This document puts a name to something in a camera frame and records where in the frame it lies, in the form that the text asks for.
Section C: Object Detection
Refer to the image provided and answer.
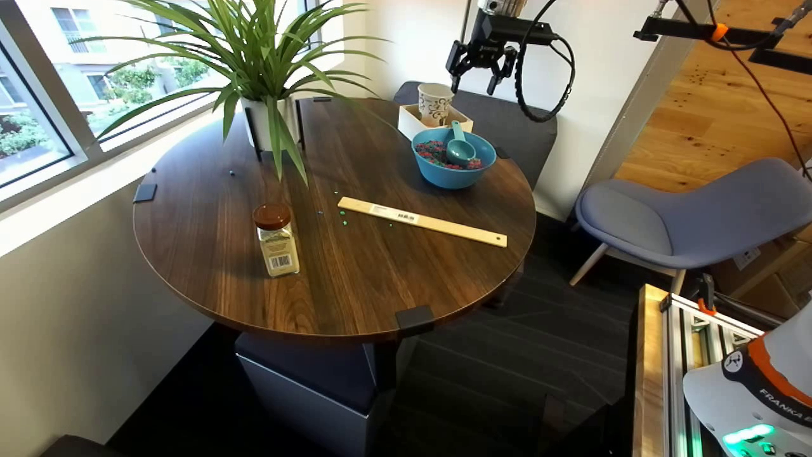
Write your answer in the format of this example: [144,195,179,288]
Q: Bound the spice jar brown lid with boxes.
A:
[252,200,301,279]

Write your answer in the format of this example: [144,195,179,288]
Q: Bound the wooden mount board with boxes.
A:
[631,281,670,457]

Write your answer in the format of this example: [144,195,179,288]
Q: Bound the blue grey chair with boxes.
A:
[565,154,812,294]

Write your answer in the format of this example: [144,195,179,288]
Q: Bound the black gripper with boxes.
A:
[443,8,561,97]

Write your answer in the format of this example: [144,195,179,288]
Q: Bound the green spiky plant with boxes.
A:
[71,0,384,185]

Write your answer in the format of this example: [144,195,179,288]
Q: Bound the blue bowl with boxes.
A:
[409,124,500,191]

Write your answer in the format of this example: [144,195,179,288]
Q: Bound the colourful candy beads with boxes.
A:
[418,137,486,172]

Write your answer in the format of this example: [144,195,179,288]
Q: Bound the window frame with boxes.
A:
[0,0,214,257]

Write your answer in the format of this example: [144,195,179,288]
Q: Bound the light wooden box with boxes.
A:
[396,102,477,142]

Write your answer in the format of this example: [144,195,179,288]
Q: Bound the grey ottoman box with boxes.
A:
[233,328,379,457]

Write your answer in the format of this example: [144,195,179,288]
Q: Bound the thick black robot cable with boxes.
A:
[513,0,578,126]

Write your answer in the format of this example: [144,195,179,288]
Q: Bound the white plant pot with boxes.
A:
[240,95,305,154]

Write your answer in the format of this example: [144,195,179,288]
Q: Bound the wooden ruler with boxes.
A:
[334,194,513,252]

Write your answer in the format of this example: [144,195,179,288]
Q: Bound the teal measuring scoop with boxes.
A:
[441,123,481,167]

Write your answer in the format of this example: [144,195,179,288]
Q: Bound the aluminium rail frame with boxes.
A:
[661,289,763,457]

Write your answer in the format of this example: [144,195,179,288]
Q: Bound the patterned paper cup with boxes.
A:
[417,82,456,123]

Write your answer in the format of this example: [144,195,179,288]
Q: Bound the black camera stand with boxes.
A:
[631,0,812,77]

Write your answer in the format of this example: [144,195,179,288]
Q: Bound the black table edge clip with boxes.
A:
[132,177,160,205]
[392,304,437,336]

